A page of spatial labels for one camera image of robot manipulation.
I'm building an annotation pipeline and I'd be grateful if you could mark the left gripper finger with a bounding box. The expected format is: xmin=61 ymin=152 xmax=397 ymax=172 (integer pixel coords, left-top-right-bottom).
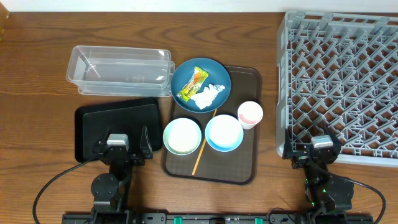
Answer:
xmin=98 ymin=128 xmax=112 ymax=146
xmin=139 ymin=126 xmax=153 ymax=159

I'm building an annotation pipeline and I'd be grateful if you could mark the clear plastic waste bin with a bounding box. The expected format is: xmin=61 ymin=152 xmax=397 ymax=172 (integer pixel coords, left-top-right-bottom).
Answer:
xmin=66 ymin=45 xmax=175 ymax=97

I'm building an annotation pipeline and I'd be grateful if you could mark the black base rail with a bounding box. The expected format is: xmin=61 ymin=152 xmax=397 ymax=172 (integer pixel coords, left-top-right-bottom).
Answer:
xmin=62 ymin=212 xmax=373 ymax=224

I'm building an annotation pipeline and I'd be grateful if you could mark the yellow green snack wrapper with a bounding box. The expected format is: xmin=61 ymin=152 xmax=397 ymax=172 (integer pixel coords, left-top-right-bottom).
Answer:
xmin=177 ymin=66 xmax=209 ymax=102

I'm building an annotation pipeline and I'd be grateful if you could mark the grey plastic dishwasher rack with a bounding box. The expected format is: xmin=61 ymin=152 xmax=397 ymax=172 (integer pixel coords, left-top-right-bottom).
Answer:
xmin=276 ymin=11 xmax=397 ymax=167

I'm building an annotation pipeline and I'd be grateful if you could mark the dark blue plate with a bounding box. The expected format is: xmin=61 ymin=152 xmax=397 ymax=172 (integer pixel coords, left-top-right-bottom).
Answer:
xmin=170 ymin=58 xmax=231 ymax=113

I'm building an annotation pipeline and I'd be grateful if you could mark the wooden chopstick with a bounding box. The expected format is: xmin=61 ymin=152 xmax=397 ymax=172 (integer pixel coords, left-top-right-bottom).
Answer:
xmin=192 ymin=109 xmax=218 ymax=176

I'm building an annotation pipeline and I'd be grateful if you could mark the black plastic tray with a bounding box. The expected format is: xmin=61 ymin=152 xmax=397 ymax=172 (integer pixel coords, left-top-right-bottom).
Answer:
xmin=75 ymin=97 xmax=162 ymax=162

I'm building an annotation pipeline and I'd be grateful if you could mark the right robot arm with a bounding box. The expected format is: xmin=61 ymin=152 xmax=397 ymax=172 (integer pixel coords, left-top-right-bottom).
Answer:
xmin=282 ymin=126 xmax=354 ymax=223

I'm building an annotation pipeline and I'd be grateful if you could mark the light green bowl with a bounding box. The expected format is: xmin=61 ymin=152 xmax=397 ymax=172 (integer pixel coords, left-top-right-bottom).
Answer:
xmin=163 ymin=118 xmax=202 ymax=156

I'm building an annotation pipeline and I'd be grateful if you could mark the light blue bowl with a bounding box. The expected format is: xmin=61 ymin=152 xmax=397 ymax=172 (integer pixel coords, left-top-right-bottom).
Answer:
xmin=205 ymin=114 xmax=244 ymax=152

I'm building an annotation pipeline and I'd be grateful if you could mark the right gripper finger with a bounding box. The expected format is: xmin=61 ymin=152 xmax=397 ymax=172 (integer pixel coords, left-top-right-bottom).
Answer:
xmin=282 ymin=136 xmax=294 ymax=159
xmin=323 ymin=124 xmax=342 ymax=146

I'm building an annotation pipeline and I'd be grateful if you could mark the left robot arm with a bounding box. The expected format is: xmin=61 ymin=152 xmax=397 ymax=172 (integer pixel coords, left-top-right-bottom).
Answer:
xmin=90 ymin=126 xmax=153 ymax=223

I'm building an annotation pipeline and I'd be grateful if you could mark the pink plastic cup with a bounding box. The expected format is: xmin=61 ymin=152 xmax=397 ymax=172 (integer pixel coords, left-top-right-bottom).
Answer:
xmin=238 ymin=101 xmax=264 ymax=129

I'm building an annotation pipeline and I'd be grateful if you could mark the brown serving tray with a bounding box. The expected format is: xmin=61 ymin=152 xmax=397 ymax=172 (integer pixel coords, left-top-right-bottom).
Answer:
xmin=161 ymin=66 xmax=262 ymax=185

